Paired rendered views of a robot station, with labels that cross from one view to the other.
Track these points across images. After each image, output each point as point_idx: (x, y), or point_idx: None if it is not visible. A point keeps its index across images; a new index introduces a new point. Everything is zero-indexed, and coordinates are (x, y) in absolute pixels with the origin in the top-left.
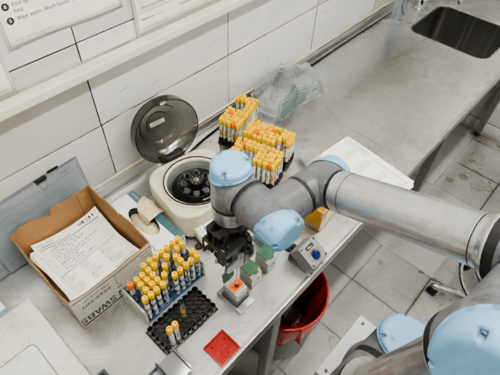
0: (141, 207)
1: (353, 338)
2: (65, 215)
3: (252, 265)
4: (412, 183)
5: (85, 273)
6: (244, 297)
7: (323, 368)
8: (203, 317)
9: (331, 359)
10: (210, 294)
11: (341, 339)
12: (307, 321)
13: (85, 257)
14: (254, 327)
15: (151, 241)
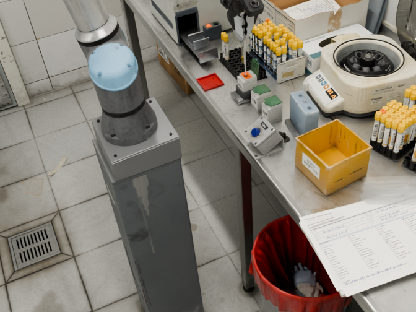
0: (348, 34)
1: (163, 124)
2: (350, 0)
3: (262, 90)
4: (344, 293)
5: (295, 16)
6: (239, 90)
7: (152, 101)
8: (236, 71)
9: (155, 107)
10: (258, 83)
11: (166, 117)
12: None
13: (310, 16)
14: (216, 101)
15: (312, 42)
